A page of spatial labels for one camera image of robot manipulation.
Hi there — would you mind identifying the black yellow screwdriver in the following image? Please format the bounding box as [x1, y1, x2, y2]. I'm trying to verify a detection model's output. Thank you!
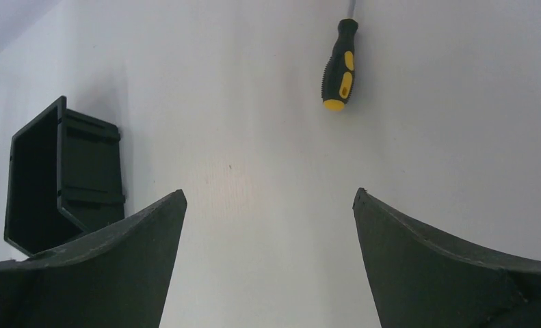
[321, 0, 358, 111]

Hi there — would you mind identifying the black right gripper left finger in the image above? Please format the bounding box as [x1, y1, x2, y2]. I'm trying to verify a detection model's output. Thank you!
[0, 190, 187, 327]

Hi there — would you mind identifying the black plastic bin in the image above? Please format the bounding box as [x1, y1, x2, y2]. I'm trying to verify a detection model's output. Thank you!
[3, 96, 125, 256]

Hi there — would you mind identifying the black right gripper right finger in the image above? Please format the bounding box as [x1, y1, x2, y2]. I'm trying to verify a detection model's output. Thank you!
[352, 188, 541, 327]

